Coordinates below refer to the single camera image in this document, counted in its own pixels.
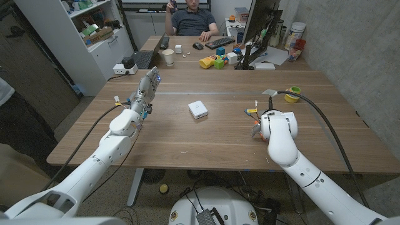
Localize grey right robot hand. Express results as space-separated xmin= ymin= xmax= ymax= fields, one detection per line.
xmin=249 ymin=121 xmax=266 ymax=141

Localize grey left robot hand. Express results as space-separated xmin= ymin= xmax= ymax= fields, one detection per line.
xmin=129 ymin=66 xmax=162 ymax=116

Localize yellow and green stacked cups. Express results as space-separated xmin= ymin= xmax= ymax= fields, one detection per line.
xmin=284 ymin=86 xmax=302 ymax=104

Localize dark laptop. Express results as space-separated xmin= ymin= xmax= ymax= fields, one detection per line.
xmin=131 ymin=34 xmax=165 ymax=70

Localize white power adapter box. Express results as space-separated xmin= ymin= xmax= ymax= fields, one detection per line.
xmin=112 ymin=63 xmax=139 ymax=76

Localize black power adapter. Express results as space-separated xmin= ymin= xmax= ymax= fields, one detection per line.
xmin=121 ymin=56 xmax=135 ymax=69

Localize white paper cup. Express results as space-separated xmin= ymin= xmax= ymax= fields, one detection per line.
xmin=161 ymin=49 xmax=175 ymax=68

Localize small white square box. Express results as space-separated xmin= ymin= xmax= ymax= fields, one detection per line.
xmin=187 ymin=100 xmax=209 ymax=120

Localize flat white box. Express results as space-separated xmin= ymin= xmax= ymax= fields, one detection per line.
xmin=254 ymin=62 xmax=276 ymax=71

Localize cardboard box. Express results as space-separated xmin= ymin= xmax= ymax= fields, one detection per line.
xmin=82 ymin=26 xmax=114 ymax=45

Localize white robot torso base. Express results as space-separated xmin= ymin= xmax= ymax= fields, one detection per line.
xmin=168 ymin=186 xmax=259 ymax=225

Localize white cube box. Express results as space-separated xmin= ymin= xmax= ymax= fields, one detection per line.
xmin=226 ymin=51 xmax=239 ymax=66

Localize white paper sheets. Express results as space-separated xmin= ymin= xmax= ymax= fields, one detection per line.
xmin=249 ymin=46 xmax=289 ymax=66

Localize seated person in dark shirt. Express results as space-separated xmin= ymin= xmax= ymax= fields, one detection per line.
xmin=164 ymin=0 xmax=219 ymax=43

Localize black keyboard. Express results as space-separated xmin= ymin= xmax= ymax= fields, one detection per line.
xmin=204 ymin=36 xmax=236 ymax=50

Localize red cup in jar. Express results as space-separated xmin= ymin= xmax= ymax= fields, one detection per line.
xmin=287 ymin=38 xmax=307 ymax=63

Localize white shelf cabinet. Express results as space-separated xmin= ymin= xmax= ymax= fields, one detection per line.
xmin=14 ymin=0 xmax=135 ymax=97

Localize white table leg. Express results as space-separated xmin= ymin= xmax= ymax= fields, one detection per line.
xmin=127 ymin=168 xmax=144 ymax=207

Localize grey box on torso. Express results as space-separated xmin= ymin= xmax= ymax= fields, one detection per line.
xmin=195 ymin=207 xmax=224 ymax=225

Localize dark bottle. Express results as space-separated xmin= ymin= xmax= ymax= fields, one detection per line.
xmin=269 ymin=19 xmax=284 ymax=48

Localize white canister with lid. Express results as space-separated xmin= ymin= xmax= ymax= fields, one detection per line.
xmin=284 ymin=21 xmax=306 ymax=51

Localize black monitor on stand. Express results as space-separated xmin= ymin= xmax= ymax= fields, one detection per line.
xmin=234 ymin=0 xmax=282 ymax=70

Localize clear storage box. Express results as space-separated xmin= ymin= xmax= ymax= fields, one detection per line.
xmin=234 ymin=6 xmax=250 ymax=23

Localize standing person in black trousers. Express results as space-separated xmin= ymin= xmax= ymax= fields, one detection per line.
xmin=0 ymin=76 xmax=59 ymax=169

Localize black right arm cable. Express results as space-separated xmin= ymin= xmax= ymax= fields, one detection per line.
xmin=262 ymin=89 xmax=371 ymax=209

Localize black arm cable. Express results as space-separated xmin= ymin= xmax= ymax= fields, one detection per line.
xmin=262 ymin=89 xmax=371 ymax=209
xmin=40 ymin=101 xmax=132 ymax=192

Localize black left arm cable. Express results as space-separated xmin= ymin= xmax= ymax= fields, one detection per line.
xmin=40 ymin=101 xmax=132 ymax=192

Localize whiteboard with black frame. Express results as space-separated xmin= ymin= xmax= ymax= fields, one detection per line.
xmin=120 ymin=0 xmax=211 ymax=14

